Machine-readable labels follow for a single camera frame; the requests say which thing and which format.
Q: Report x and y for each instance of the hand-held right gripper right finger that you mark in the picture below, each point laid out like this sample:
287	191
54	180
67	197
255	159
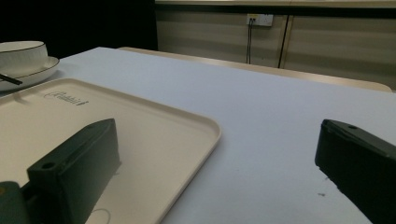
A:
358	165

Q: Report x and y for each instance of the white bowl with dark rim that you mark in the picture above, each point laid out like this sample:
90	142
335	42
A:
21	57

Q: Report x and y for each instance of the beige plastic tray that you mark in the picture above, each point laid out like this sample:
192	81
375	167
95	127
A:
149	137

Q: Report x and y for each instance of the black chopstick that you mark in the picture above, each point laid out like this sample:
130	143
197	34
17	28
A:
11	79

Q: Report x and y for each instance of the white plate with dark rim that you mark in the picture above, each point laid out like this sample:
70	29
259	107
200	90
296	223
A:
37	73

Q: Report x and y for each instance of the white wall socket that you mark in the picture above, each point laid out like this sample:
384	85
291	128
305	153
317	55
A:
260	19

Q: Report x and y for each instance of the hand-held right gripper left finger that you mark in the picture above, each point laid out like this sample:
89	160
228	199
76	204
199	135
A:
84	165

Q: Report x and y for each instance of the white tablecloth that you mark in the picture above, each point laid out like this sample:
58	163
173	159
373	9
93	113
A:
264	124

